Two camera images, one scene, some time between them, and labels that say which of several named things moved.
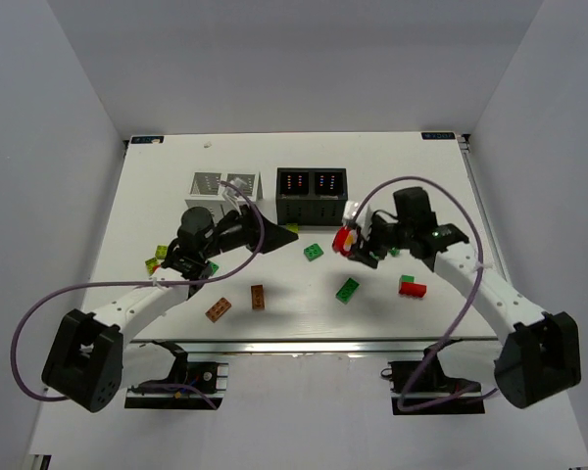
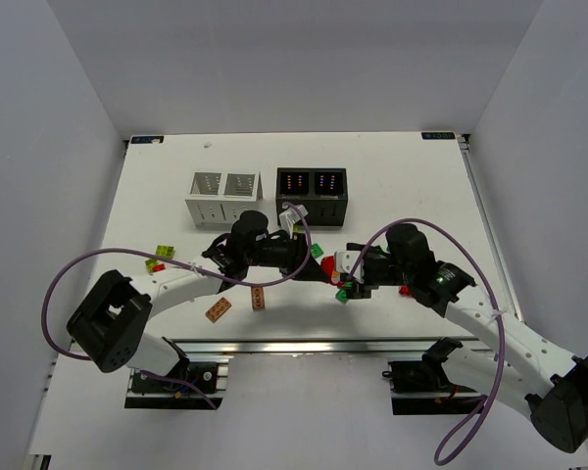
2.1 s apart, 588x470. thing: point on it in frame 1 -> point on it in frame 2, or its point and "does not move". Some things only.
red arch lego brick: x=344 y=240 -> x=327 y=266
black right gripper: x=365 y=245 -> x=359 y=273
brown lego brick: x=258 y=298 does not move
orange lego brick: x=219 y=309 does not move
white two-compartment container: x=206 y=191 does not move
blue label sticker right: x=437 y=135 does not move
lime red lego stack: x=152 y=265 does not move
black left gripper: x=251 y=230 -> x=299 y=253
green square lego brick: x=313 y=252 does not move
